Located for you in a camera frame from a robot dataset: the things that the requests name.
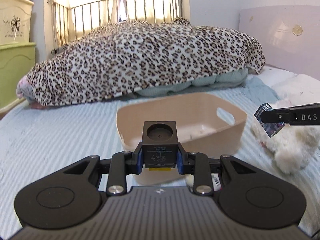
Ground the small dark patterned packet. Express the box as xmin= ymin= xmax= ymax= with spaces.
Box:
xmin=254 ymin=102 xmax=286 ymax=138

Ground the white pillow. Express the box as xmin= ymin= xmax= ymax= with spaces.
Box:
xmin=258 ymin=67 xmax=319 ymax=106

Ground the white plush toy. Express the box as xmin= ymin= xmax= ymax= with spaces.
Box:
xmin=251 ymin=100 xmax=319 ymax=174

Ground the beige plastic basket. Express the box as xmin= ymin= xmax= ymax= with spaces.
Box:
xmin=116 ymin=93 xmax=247 ymax=185

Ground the light green quilt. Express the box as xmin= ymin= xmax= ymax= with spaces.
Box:
xmin=135 ymin=68 xmax=249 ymax=98

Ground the lilac headboard panel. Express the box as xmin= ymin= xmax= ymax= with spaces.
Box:
xmin=239 ymin=5 xmax=320 ymax=79

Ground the leopard print blanket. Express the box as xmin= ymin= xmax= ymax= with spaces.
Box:
xmin=26 ymin=18 xmax=266 ymax=107

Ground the striped light blue bedsheet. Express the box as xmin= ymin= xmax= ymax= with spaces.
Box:
xmin=1 ymin=78 xmax=319 ymax=239

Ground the pink cloth under blanket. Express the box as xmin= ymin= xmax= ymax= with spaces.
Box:
xmin=16 ymin=75 xmax=35 ymax=103

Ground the metal bed rail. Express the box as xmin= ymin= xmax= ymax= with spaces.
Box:
xmin=47 ymin=0 xmax=187 ymax=53

